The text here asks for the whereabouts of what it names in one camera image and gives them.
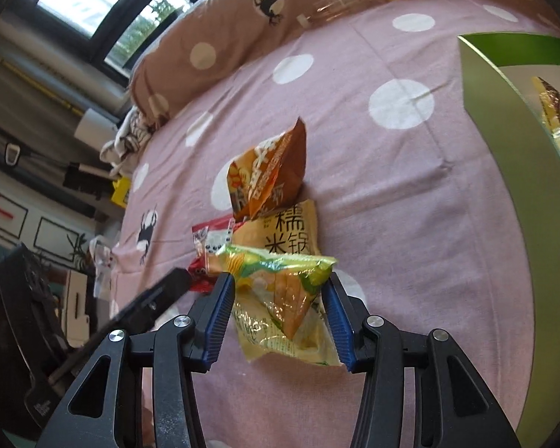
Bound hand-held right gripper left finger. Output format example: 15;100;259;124
35;271;236;448

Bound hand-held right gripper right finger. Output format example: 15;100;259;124
321;271;523;448

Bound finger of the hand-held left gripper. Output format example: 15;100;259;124
86;267;192;351

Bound yellow green cracker packet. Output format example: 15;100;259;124
215;243;343;367

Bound green cardboard box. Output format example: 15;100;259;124
457;32;560;448

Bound dark brown gold snack packet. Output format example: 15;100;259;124
534;76;560;169

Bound white popcorn snack packet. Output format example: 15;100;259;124
90;236;118;299

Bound red snack packet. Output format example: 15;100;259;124
189;215;248;295

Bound yellow rice cracker packet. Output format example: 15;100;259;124
233;198;323;257

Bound yellow bag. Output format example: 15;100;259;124
109;177;134;208

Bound pink polka dot bed sheet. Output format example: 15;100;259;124
107;0;542;448

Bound white striped clothes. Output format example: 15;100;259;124
99;108;157;178

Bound orange snack packet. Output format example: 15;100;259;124
226;116;309;220

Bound white board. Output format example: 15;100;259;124
74;108;122;150

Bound brown polka dot pillow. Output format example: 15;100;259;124
128;0;560;122

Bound black framed window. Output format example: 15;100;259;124
28;0;243;87

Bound clear plastic bottle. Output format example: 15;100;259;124
298;0;379;26

